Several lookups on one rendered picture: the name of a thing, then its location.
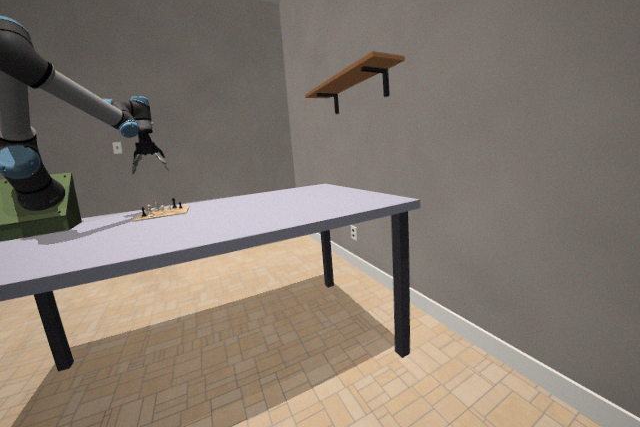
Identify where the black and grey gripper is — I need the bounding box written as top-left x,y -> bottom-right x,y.
132,129 -> 169,174

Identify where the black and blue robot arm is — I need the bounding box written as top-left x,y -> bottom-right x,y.
0,16 -> 153,211

